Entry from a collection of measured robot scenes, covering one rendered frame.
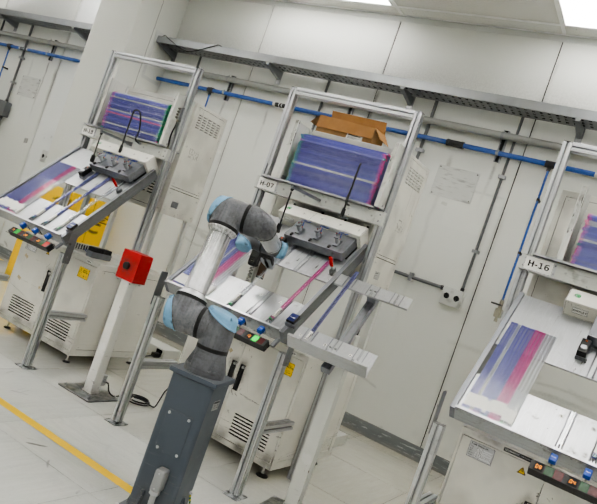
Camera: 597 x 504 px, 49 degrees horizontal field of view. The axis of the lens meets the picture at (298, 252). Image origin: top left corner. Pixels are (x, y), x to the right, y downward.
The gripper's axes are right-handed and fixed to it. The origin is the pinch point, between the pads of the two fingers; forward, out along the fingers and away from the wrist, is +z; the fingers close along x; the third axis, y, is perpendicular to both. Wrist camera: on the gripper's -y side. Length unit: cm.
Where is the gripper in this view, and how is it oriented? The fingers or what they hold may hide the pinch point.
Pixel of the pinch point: (269, 268)
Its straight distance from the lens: 311.5
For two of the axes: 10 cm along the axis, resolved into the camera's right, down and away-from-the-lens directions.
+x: -8.2, -2.9, 5.0
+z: 2.1, 6.6, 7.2
